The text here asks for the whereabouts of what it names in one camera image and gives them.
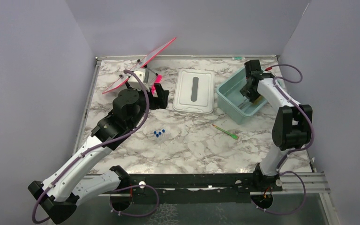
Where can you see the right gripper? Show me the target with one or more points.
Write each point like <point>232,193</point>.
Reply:
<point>252,97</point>

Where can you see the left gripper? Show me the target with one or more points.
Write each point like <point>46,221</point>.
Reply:
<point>161,101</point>

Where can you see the metal wire tongs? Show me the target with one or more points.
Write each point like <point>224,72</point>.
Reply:
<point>244,103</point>

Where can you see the white plastic lid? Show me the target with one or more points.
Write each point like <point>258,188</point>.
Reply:
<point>194,91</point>

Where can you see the green spatula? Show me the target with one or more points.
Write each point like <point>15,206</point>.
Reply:
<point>234,136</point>

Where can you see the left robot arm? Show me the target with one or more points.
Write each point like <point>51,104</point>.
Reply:
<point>59,195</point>

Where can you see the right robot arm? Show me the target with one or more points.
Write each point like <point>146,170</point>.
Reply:
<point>292,131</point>

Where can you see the pink acrylic stand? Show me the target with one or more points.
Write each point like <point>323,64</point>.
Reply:
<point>140,63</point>

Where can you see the clear test tube rack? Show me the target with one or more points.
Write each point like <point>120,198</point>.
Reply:
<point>167,137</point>

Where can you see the teal plastic bin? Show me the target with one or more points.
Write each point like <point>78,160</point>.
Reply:
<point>229,97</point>

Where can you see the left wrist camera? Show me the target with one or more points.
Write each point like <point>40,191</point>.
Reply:
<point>143,75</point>

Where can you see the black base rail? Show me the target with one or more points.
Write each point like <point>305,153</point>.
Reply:
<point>149,189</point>

